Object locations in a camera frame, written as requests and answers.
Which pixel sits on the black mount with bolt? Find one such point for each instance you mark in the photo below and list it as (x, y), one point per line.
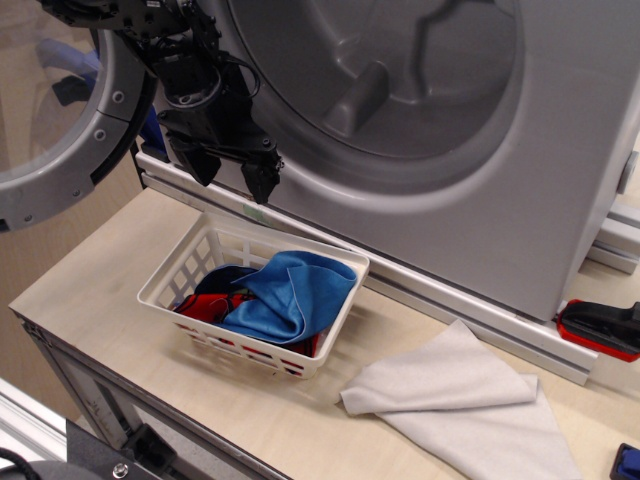
(40, 451)

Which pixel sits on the blue black object corner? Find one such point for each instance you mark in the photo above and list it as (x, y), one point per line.
(626, 465)

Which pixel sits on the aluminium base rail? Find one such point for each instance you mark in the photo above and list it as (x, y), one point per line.
(534, 341)

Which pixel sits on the blue clamp behind door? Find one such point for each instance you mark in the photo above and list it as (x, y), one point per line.
(152, 130)

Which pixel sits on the light blue cloth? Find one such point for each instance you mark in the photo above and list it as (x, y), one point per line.
(298, 294)

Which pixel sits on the red felt garment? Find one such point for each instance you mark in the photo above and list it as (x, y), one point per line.
(202, 317)

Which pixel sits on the red and black clamp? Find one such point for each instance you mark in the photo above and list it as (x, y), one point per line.
(605, 329)

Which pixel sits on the grey toy washing machine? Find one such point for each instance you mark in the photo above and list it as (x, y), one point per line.
(478, 142)

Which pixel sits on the white plastic laundry basket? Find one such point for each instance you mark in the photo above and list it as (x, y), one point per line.
(214, 241)

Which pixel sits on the aluminium table frame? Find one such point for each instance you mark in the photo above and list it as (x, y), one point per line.
(164, 441)

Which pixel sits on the grey folded cloth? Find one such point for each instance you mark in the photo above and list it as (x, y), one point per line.
(457, 400)

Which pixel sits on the blue and green felt garment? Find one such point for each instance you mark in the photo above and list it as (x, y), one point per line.
(225, 279)

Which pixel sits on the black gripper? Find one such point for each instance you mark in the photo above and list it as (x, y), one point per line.
(215, 122)

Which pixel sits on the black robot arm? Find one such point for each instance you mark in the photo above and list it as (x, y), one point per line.
(177, 41)

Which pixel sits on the grey round machine door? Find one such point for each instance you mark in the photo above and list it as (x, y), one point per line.
(90, 146)

